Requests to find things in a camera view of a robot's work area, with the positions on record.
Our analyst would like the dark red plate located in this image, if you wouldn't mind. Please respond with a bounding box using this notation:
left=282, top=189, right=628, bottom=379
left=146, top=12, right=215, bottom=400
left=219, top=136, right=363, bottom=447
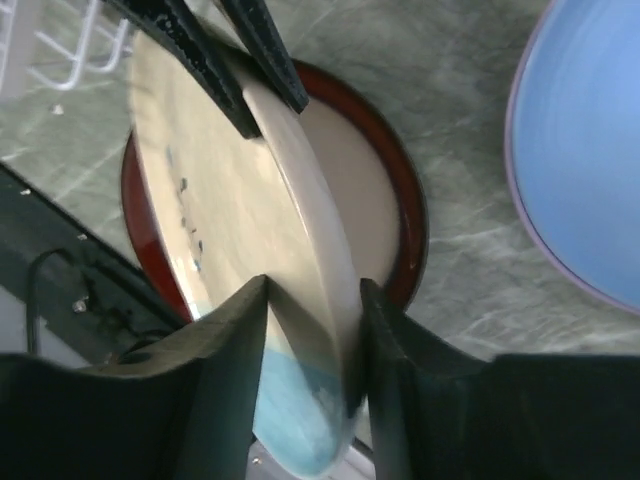
left=121, top=61, right=429, bottom=324

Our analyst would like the white wire dish rack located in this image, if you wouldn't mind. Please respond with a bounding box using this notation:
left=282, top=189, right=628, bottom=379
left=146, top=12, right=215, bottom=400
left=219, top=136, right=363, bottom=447
left=1, top=1, right=133, bottom=102

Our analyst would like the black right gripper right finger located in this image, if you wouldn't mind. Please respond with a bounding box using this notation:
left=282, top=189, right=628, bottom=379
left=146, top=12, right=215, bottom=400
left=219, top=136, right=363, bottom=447
left=361, top=279, right=639, bottom=479

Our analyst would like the lilac purple plate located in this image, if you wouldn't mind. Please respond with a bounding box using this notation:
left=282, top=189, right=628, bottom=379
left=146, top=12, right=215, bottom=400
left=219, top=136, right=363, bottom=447
left=503, top=0, right=640, bottom=317

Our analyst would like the beige blue leaf plate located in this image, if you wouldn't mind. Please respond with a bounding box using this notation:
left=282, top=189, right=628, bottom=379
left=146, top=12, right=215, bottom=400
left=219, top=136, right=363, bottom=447
left=129, top=33, right=362, bottom=479

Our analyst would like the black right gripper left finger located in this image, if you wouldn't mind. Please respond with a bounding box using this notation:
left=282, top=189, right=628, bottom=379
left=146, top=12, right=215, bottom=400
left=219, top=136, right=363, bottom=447
left=1, top=276, right=268, bottom=479

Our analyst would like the black base beam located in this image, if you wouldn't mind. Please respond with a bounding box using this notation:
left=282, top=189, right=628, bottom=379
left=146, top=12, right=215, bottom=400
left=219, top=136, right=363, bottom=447
left=1, top=167, right=184, bottom=367

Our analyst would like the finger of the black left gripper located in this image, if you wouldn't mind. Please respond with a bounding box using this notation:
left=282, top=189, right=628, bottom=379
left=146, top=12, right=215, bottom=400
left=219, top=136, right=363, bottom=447
left=215, top=0, right=309, bottom=113
left=105, top=0, right=260, bottom=139

